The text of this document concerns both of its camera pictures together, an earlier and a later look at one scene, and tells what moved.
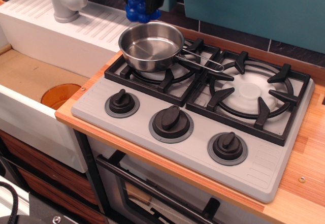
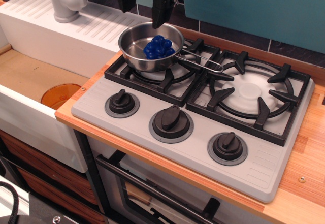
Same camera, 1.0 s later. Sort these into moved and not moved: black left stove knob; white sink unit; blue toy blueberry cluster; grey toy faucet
Moved: blue toy blueberry cluster
Not moved: white sink unit; grey toy faucet; black left stove knob
